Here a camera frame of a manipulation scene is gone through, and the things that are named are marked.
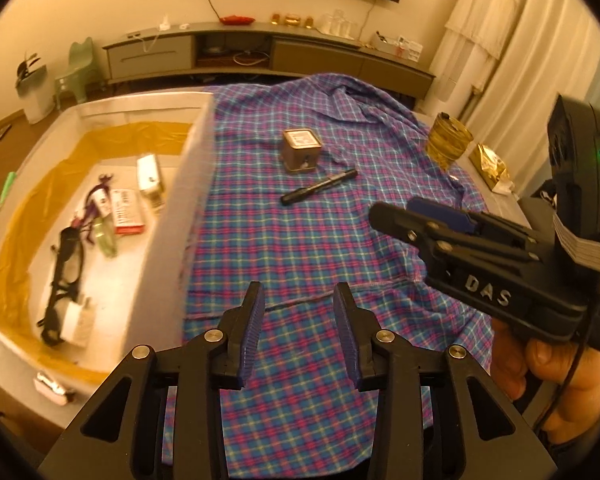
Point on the person's right hand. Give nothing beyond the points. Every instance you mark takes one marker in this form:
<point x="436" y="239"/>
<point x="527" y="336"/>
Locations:
<point x="540" y="360"/>

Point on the white bin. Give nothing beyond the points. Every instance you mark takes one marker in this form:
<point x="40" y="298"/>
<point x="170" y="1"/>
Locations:
<point x="37" y="97"/>

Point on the square metal tin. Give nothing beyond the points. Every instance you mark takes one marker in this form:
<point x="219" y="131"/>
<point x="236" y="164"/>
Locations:
<point x="300" y="157"/>

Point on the shiny silver item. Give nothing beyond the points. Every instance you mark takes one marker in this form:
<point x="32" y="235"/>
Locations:
<point x="55" y="389"/>

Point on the white foam box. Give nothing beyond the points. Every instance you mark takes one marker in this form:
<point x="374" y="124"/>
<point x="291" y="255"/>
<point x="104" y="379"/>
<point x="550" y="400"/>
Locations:
<point x="192" y="210"/>

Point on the small green stick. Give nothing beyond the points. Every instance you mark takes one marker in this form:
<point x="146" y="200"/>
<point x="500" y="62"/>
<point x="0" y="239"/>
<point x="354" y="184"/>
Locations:
<point x="8" y="187"/>

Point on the white curtain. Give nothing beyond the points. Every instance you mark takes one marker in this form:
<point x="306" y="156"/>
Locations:
<point x="505" y="35"/>

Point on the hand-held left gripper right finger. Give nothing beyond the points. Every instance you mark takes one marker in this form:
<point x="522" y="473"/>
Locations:
<point x="345" y="332"/>

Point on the clear drinking glasses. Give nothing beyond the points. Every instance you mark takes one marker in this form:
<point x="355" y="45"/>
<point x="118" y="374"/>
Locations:
<point x="337" y="24"/>

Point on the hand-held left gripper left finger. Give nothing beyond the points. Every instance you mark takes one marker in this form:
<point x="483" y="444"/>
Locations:
<point x="252" y="332"/>

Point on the yellow plastic liner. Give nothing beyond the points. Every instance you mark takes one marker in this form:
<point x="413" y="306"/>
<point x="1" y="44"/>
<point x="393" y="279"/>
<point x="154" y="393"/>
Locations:
<point x="130" y="132"/>

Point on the gold foil bag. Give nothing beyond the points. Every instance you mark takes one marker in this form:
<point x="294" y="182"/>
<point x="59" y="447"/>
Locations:
<point x="490" y="165"/>

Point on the small white boxes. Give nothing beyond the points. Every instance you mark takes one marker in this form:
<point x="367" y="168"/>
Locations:
<point x="405" y="46"/>

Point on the white charger block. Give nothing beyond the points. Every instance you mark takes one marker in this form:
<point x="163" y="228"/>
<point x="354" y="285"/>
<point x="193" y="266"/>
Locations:
<point x="147" y="175"/>

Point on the red dish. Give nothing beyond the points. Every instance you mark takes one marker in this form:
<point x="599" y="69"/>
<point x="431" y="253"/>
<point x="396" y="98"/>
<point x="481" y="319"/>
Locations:
<point x="236" y="20"/>

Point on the green child chair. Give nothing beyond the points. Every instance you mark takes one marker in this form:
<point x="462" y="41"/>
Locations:
<point x="77" y="70"/>

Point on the purple hair clip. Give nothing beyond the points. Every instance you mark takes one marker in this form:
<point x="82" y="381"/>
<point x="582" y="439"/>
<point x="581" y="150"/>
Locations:
<point x="97" y="192"/>

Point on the black safety glasses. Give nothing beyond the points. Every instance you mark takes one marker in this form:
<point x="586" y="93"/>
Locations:
<point x="67" y="250"/>

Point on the black item on bin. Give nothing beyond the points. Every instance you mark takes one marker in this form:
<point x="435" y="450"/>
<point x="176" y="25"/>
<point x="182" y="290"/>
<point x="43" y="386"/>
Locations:
<point x="27" y="62"/>

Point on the white small box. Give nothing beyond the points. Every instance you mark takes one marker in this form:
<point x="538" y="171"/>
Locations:
<point x="77" y="320"/>

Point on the red card box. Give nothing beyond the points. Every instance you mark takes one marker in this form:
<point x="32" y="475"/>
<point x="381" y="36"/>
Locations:
<point x="127" y="210"/>

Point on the plaid cloth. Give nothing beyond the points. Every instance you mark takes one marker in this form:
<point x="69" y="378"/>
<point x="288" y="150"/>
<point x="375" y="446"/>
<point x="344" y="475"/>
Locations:
<point x="330" y="260"/>

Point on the gold ornaments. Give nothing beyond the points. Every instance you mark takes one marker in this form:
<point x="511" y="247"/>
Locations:
<point x="292" y="20"/>

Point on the black marker pen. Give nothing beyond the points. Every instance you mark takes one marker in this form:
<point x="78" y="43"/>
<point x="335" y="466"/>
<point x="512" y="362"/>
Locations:
<point x="320" y="186"/>

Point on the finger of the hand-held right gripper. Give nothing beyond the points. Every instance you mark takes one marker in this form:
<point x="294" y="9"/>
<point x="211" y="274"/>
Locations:
<point x="440" y="212"/>
<point x="395" y="220"/>

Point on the long low tv cabinet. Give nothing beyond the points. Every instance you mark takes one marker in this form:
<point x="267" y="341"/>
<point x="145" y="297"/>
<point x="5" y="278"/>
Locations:
<point x="150" y="57"/>

